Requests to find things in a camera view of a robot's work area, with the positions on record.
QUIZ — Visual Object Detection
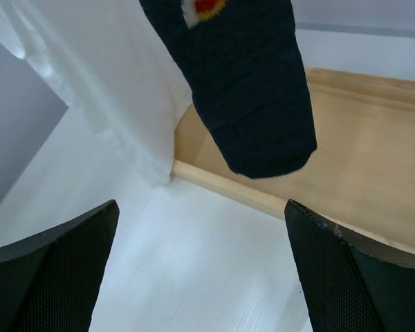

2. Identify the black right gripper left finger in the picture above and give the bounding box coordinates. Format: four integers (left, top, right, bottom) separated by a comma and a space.
0, 200, 120, 332

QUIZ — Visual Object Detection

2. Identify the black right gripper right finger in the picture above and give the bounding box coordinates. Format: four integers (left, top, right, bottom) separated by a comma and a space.
284, 200, 415, 331

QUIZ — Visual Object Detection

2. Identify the dark navy sock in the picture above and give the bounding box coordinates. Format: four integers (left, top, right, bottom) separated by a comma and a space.
141, 1, 317, 179

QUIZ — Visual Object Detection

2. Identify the wooden clothes rack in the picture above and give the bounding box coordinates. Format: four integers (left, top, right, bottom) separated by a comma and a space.
172, 68, 415, 255

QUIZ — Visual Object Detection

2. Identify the white hanging cloth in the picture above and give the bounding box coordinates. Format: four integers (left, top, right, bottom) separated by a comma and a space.
0, 1, 192, 186

